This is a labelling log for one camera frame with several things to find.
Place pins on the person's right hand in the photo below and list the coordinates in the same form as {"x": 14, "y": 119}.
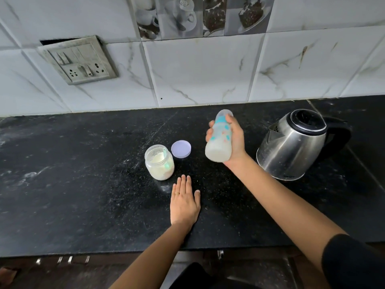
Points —
{"x": 239, "y": 144}

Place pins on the person's left hand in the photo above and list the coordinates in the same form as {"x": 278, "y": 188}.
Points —
{"x": 184, "y": 207}

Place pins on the clear printed baby bottle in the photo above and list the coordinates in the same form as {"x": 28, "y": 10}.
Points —
{"x": 219, "y": 144}

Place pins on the clear milk powder jar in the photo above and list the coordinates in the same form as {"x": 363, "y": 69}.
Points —
{"x": 159, "y": 168}

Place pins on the steel electric kettle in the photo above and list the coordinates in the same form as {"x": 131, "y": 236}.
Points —
{"x": 294, "y": 150}

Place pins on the blue measuring spoon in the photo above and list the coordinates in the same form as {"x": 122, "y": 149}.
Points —
{"x": 164, "y": 153}

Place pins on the lilac round jar lid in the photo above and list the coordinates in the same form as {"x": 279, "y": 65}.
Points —
{"x": 181, "y": 148}

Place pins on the person's right forearm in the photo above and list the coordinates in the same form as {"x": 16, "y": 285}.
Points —
{"x": 285, "y": 207}

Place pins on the person's left forearm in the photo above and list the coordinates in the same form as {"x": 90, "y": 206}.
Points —
{"x": 150, "y": 258}

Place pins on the black trousers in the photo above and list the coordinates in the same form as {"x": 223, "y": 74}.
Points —
{"x": 204, "y": 279}

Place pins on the dark wooden base cabinet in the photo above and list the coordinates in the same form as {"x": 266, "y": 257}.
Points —
{"x": 90, "y": 270}

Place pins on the black shirt sleeve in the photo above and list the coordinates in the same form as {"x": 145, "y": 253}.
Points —
{"x": 352, "y": 264}

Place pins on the grey wall switch socket panel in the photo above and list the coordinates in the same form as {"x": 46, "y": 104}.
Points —
{"x": 79, "y": 61}

